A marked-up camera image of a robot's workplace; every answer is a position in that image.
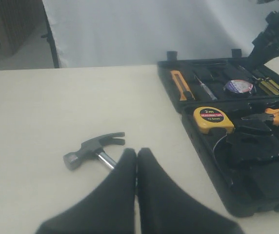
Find clear test pen screwdriver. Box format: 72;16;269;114
195;75;218;100

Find claw hammer black grip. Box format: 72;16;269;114
63;132;125;171

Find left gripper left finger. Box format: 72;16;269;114
37;148;137;234

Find orange handled pliers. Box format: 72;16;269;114
240;107;279;137

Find short yellow black screwdriver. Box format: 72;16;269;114
251;70;279;96

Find black electrical tape roll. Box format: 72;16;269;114
223;79;255;98

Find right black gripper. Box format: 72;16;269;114
247;10;279;69

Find long yellow black screwdriver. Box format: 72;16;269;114
239;65;278;96

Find black backdrop stand pole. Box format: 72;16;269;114
41;1;60;69

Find black plastic tool case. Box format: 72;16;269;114
157;49;279;217

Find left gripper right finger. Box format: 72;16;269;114
137;148;243;234

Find orange utility knife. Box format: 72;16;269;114
170;70;195;101

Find yellow tape measure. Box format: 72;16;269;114
193;106;235;134

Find white backdrop cloth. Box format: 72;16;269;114
43;0;279;68

